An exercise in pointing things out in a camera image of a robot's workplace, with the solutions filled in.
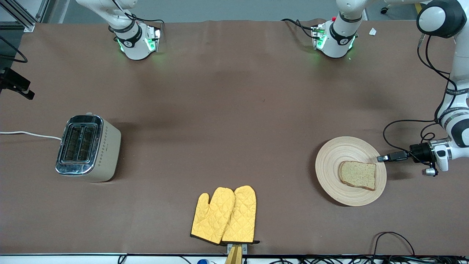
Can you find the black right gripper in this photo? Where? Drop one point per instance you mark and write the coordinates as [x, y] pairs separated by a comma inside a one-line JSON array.
[[11, 81]]

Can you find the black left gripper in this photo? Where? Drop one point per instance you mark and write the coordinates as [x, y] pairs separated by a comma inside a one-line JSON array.
[[418, 151]]

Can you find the brown toast slice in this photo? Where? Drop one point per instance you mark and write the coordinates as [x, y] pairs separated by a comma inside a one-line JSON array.
[[357, 175]]

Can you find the round wooden plate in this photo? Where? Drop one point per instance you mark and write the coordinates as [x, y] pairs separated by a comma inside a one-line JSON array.
[[329, 172]]

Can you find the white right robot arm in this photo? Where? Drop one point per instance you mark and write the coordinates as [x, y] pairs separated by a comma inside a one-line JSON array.
[[136, 47]]

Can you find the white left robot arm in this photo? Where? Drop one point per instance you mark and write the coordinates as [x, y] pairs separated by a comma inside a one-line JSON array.
[[339, 44]]

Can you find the cream and chrome toaster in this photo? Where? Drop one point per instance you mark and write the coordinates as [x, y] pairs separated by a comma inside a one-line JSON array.
[[99, 154]]

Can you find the small white paper scrap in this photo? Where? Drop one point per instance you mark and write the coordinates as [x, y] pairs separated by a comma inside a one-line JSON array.
[[372, 32]]

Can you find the brown table cover mat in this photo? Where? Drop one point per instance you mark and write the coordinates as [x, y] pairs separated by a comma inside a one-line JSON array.
[[256, 110]]

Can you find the black chair caster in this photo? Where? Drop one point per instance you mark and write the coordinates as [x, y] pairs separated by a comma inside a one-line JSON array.
[[384, 10]]

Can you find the yellow quilted oven mitt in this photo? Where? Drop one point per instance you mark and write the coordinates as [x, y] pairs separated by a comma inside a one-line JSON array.
[[212, 216], [242, 216]]

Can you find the aluminium frame profile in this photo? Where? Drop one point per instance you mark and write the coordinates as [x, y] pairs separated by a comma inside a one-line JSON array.
[[22, 16]]

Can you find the wooden clamp with metal bracket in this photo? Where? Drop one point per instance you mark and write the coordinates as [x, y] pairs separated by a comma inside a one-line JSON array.
[[235, 255]]

